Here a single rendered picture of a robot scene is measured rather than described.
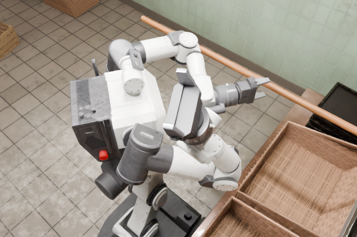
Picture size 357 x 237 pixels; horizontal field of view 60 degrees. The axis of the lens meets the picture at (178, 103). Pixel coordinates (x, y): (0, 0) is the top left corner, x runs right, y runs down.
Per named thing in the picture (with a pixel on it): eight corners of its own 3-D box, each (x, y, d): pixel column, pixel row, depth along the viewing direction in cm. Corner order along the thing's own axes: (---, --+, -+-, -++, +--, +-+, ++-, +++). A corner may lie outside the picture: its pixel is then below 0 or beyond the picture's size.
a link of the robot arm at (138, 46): (142, 70, 129) (111, 78, 124) (135, 52, 132) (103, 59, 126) (147, 56, 119) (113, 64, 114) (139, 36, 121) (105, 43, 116)
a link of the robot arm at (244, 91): (249, 69, 120) (220, 75, 118) (260, 86, 114) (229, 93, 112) (244, 92, 129) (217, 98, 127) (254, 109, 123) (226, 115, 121)
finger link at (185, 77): (172, 71, 58) (179, 84, 63) (189, 73, 57) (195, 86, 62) (174, 63, 58) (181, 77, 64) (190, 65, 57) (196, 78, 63)
